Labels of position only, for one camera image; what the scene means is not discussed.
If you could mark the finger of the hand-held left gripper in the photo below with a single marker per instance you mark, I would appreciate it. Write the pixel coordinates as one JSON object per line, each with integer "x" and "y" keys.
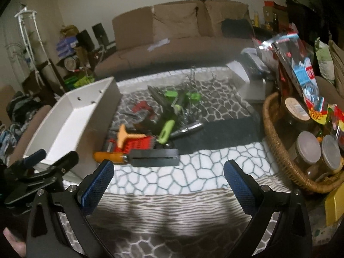
{"x": 63, "y": 164}
{"x": 35, "y": 156}

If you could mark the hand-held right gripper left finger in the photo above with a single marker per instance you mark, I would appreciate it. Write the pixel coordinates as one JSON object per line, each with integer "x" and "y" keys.
{"x": 98, "y": 185}

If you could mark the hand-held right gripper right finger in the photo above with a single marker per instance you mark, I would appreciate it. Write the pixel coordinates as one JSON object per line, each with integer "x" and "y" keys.
{"x": 240, "y": 185}

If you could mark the white cardboard box container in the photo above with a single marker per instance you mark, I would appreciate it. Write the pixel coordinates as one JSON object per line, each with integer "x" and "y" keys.
{"x": 67, "y": 129}

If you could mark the person's left hand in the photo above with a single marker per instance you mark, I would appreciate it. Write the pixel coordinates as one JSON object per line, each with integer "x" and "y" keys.
{"x": 14, "y": 240}

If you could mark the pile of clothes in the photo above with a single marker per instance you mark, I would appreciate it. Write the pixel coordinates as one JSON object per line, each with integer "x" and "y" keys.
{"x": 16, "y": 123}

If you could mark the wicker basket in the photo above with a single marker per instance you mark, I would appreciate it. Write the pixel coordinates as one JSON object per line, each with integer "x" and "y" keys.
{"x": 279, "y": 153}

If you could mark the jar with grey lid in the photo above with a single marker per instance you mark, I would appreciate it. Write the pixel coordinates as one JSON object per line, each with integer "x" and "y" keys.
{"x": 307, "y": 146}
{"x": 332, "y": 153}

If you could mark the green bag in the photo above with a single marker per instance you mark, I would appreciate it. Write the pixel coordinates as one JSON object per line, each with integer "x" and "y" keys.
{"x": 79, "y": 82}

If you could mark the red kitchen gadget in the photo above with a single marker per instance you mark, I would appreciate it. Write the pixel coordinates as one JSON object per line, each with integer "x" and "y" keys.
{"x": 142, "y": 108}

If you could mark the jar with brown lid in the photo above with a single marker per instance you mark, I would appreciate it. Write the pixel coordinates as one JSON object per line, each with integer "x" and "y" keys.
{"x": 297, "y": 110}

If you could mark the grey box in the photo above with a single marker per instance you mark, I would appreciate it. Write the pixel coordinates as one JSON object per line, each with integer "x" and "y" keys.
{"x": 254, "y": 91}

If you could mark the yellow box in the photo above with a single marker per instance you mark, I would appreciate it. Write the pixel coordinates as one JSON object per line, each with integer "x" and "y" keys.
{"x": 334, "y": 209}

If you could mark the green plastic kitchen tool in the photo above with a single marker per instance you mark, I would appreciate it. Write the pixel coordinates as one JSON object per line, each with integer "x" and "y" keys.
{"x": 171, "y": 94}
{"x": 194, "y": 98}

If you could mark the round decorated tin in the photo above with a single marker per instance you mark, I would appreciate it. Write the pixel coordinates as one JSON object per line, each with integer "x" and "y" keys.
{"x": 72, "y": 64}

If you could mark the long metal tongs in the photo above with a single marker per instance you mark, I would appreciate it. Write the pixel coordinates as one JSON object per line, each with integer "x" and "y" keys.
{"x": 158, "y": 95}

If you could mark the yellow red snack packet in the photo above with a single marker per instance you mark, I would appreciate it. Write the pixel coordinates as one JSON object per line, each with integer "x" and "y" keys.
{"x": 326, "y": 118}

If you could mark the white box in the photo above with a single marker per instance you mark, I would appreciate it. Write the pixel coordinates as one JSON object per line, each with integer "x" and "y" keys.
{"x": 239, "y": 71}

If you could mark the white metal stand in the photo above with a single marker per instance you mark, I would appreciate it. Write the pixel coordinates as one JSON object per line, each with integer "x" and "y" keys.
{"x": 35, "y": 35}

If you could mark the clear red blue snack bag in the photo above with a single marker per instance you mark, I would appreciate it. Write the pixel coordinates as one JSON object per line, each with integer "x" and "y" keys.
{"x": 298, "y": 67}

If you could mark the tan sofa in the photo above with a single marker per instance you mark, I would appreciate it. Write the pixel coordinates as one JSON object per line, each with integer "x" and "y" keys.
{"x": 174, "y": 56}

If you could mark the tan sofa cushion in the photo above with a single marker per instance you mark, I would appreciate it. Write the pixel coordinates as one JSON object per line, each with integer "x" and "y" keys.
{"x": 133, "y": 29}
{"x": 174, "y": 21}
{"x": 225, "y": 9}

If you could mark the patterned pillow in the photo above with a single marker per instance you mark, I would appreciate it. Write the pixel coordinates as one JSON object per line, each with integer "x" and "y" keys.
{"x": 326, "y": 59}

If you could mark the white paper sheet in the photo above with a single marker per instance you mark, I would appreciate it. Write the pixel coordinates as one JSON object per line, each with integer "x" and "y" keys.
{"x": 159, "y": 44}

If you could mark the dark cushion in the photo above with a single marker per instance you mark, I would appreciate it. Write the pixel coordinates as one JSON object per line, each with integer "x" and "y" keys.
{"x": 236, "y": 29}

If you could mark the yellow bottle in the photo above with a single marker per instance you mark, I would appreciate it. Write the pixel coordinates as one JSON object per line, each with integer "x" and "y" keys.
{"x": 257, "y": 18}

